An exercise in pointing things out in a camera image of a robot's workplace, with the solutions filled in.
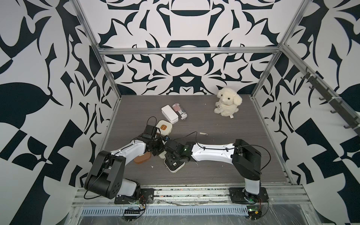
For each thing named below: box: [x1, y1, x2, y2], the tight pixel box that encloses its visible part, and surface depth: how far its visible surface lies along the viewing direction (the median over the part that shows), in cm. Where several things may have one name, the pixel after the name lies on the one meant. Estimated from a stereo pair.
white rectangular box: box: [161, 104, 179, 125], surface depth 105 cm
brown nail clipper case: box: [133, 150, 152, 165], surface depth 87 cm
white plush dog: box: [214, 87, 243, 119], surface depth 97 cm
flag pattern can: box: [172, 102, 188, 120], surface depth 107 cm
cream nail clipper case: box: [156, 120, 173, 137], surface depth 101 cm
